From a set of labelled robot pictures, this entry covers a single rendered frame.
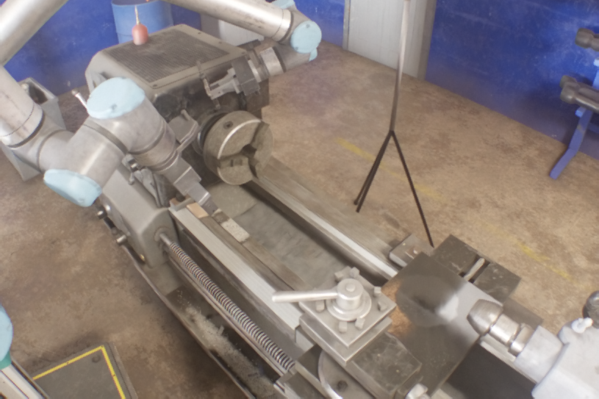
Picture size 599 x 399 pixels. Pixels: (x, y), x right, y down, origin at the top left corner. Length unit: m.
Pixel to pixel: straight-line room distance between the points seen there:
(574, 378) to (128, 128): 1.01
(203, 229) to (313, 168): 1.74
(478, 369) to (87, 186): 1.24
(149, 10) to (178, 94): 2.82
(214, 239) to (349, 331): 0.74
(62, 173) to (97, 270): 2.12
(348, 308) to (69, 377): 1.37
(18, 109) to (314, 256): 1.22
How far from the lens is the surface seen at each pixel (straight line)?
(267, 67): 1.36
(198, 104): 1.62
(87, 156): 0.73
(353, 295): 1.00
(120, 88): 0.75
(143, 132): 0.77
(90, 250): 2.96
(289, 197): 1.74
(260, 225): 1.81
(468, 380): 1.50
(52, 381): 2.10
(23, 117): 0.79
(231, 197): 1.96
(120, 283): 2.70
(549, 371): 1.10
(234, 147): 1.51
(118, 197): 1.97
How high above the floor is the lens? 2.00
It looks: 38 degrees down
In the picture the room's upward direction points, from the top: straight up
